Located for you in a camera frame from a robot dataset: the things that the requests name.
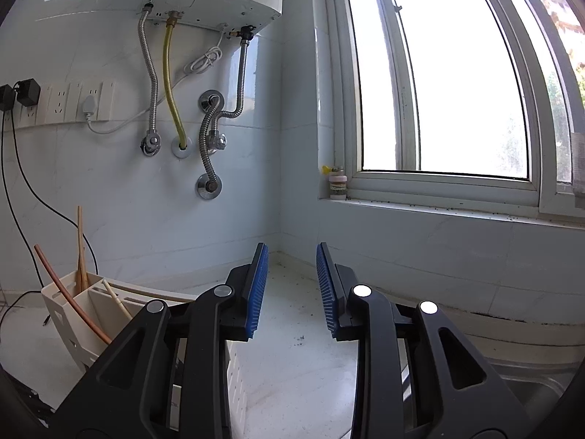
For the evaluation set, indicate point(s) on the white wall socket row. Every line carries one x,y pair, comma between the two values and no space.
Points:
57,105

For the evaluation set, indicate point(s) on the steel angle valve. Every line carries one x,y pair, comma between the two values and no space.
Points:
218,141
150,142

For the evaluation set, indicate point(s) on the round steel wall flange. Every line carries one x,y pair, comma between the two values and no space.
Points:
205,98
203,190

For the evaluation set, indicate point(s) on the white gas water heater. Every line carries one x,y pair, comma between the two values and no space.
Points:
215,2

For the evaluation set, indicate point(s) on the small bottle with pale cap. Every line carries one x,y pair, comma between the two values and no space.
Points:
338,187

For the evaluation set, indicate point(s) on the reddish brown chopstick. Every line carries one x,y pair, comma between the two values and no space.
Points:
59,286

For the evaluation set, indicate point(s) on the white sliding window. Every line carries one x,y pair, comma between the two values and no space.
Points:
438,183

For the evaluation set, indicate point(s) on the black and brass inlet valve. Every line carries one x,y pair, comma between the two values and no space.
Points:
247,32

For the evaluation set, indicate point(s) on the stainless steel sink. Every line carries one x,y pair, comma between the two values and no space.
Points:
534,388

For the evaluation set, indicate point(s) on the beige utensil holder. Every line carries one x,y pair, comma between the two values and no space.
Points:
61,324

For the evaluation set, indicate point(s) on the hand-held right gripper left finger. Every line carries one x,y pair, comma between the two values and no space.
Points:
258,292

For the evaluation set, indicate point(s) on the black power adapter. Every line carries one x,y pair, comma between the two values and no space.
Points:
28,92
6,97

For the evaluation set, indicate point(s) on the light wooden chopstick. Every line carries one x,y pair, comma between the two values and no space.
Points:
80,238
83,247

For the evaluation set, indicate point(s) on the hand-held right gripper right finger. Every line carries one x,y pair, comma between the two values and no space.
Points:
327,292

